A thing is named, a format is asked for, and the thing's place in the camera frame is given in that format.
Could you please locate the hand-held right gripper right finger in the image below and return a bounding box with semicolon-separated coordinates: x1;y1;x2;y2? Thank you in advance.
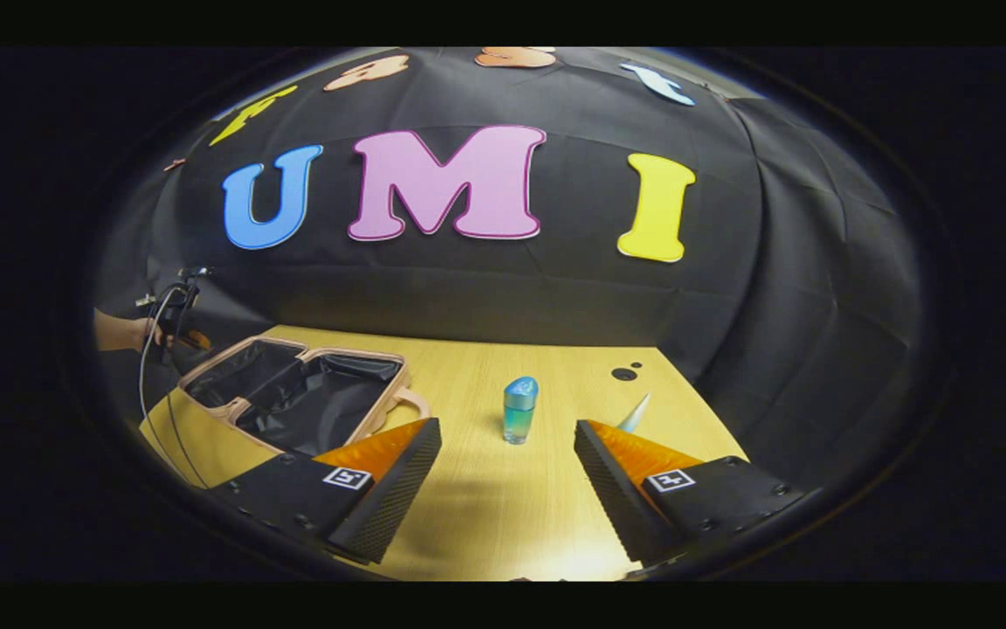
573;420;820;567

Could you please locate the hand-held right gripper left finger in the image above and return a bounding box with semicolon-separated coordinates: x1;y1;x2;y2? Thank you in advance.
206;418;443;565

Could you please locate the white blue tube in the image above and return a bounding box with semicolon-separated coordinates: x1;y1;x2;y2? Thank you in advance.
616;392;652;435

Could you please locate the blue glass bottle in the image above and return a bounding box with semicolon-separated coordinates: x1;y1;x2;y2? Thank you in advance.
503;376;540;446

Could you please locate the black backdrop cloth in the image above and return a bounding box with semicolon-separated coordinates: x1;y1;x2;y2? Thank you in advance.
93;47;923;492

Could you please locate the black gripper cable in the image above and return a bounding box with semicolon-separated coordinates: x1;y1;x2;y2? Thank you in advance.
138;284;209;490

